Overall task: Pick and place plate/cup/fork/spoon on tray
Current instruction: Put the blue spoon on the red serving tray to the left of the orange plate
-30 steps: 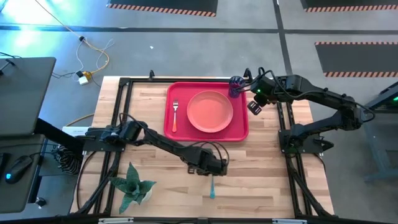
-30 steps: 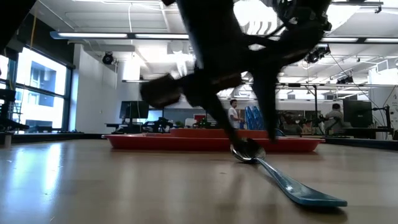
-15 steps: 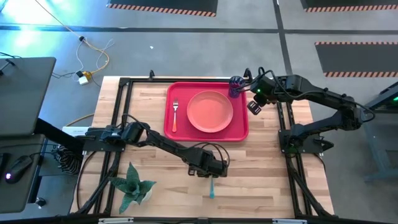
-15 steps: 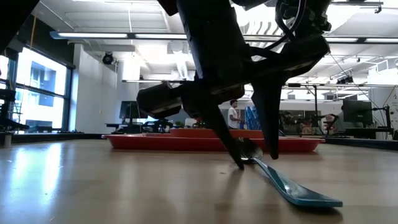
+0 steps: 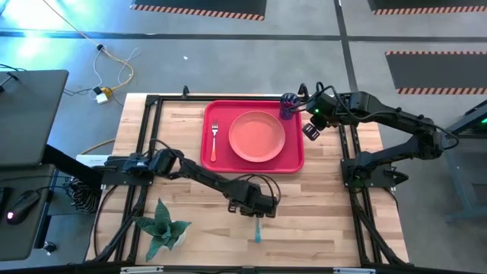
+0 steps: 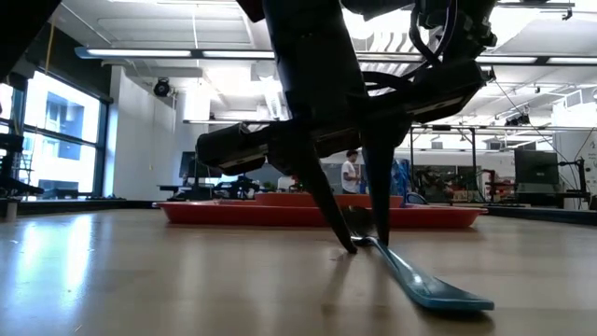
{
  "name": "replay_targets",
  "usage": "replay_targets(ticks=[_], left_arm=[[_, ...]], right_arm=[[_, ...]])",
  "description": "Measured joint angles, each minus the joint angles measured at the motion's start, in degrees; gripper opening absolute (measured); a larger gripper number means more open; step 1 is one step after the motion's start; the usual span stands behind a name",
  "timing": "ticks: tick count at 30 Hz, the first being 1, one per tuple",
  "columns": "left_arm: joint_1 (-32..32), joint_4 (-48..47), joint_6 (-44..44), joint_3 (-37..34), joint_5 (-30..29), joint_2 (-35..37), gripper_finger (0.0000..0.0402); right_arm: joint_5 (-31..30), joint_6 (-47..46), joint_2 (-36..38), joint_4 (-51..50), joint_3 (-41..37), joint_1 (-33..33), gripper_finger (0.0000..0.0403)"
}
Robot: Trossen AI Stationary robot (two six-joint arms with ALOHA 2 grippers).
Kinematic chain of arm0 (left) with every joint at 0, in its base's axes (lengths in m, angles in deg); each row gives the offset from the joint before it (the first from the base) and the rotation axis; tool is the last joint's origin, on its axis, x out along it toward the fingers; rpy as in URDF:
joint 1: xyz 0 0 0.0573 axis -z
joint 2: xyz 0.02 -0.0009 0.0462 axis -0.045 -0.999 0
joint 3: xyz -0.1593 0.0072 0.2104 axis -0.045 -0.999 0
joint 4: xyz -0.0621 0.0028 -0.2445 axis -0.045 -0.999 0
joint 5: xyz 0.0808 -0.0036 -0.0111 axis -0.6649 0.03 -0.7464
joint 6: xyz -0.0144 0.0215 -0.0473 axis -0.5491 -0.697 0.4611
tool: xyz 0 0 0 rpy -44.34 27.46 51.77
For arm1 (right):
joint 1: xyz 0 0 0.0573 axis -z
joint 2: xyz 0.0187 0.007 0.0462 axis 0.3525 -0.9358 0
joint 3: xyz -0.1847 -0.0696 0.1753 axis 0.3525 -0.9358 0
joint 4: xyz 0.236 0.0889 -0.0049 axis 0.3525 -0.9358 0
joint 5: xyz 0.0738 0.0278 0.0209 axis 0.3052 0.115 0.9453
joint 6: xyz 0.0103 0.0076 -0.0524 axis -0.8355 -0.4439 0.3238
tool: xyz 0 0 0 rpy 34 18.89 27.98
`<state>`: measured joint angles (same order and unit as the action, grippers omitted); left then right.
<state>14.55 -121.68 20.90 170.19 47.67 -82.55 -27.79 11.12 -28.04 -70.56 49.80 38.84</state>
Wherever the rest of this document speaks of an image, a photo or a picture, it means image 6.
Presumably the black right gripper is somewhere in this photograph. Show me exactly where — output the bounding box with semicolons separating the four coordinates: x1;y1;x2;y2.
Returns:
195;61;487;256

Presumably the blue faceted plastic cup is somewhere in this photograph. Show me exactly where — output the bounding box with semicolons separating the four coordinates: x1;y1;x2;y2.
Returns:
390;158;413;203

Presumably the metal spoon with blue handle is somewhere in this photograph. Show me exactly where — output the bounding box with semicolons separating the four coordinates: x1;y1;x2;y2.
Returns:
347;207;496;313

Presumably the red plastic tray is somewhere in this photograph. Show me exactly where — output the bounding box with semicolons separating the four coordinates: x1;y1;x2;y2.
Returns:
153;199;490;231

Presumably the person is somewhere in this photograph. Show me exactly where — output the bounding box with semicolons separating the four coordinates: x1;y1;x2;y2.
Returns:
340;148;362;195

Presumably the black computer monitor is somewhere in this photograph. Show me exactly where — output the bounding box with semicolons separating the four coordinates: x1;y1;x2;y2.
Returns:
179;150;223;180
514;148;560;187

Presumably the black desk stand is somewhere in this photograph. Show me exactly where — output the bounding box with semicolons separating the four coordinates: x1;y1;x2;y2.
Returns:
557;157;590;194

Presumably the overhead light bar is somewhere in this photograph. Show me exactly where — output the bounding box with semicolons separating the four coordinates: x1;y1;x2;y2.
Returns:
74;46;597;67

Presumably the large glass window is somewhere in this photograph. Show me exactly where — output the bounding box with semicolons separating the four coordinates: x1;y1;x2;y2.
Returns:
0;69;111;198

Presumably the black equipment rack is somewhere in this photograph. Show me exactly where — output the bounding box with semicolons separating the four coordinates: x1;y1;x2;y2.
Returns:
0;133;46;198

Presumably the black metal rig frame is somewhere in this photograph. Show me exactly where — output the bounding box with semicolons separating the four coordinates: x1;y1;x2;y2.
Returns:
409;123;478;170

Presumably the black camera cable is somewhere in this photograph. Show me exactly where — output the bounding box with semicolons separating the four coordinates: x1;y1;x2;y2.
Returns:
361;0;451;92

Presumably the black ceiling camera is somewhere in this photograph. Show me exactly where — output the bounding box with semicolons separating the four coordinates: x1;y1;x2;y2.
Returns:
153;77;172;99

